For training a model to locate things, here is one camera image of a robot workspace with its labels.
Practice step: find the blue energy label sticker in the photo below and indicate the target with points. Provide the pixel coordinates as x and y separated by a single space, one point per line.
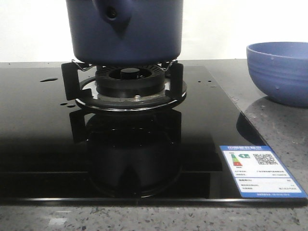
258 173

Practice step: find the black gas burner head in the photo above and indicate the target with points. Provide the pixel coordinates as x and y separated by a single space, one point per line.
126 82

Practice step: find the black pot support grate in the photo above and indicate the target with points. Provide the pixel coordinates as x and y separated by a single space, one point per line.
86 95

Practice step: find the dark blue cooking pot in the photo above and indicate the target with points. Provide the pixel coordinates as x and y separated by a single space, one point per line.
125 32

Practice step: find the black glass gas stove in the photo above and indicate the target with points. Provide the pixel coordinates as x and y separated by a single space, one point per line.
53 153

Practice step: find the light blue bowl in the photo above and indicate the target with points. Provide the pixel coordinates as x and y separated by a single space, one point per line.
280 70

